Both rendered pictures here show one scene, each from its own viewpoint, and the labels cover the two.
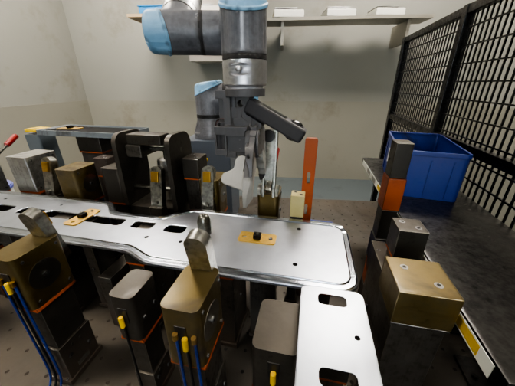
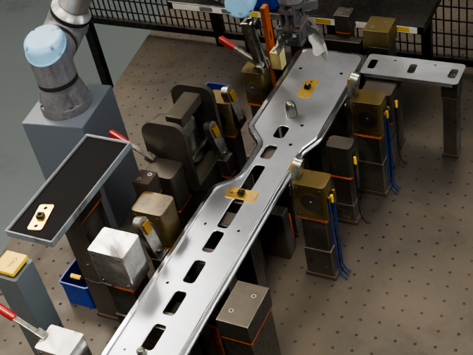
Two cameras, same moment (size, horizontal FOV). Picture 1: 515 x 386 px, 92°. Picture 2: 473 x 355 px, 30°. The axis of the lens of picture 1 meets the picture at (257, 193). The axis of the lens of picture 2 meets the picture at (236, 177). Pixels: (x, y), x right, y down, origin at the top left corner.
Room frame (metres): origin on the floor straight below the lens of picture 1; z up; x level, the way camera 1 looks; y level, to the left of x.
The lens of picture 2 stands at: (-0.05, 2.03, 2.53)
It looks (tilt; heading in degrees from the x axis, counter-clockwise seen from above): 41 degrees down; 292
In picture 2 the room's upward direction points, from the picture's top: 13 degrees counter-clockwise
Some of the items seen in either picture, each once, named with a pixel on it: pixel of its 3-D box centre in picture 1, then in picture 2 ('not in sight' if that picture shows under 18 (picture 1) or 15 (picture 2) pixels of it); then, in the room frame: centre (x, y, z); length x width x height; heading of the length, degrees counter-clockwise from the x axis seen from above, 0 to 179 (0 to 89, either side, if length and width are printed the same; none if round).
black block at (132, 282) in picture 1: (142, 344); (349, 182); (0.33, 0.23, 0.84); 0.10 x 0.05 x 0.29; 168
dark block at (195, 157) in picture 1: (200, 216); not in sight; (0.73, 0.19, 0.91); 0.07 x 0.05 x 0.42; 168
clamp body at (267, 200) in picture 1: (269, 240); (259, 113); (0.65, -0.04, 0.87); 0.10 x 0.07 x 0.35; 168
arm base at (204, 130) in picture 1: (211, 125); (61, 89); (1.13, 0.21, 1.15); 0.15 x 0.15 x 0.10
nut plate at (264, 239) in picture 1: (257, 236); (307, 86); (0.47, 0.00, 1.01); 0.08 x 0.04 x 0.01; 78
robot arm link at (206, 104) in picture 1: (210, 97); (50, 54); (1.13, 0.20, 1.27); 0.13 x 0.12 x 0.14; 94
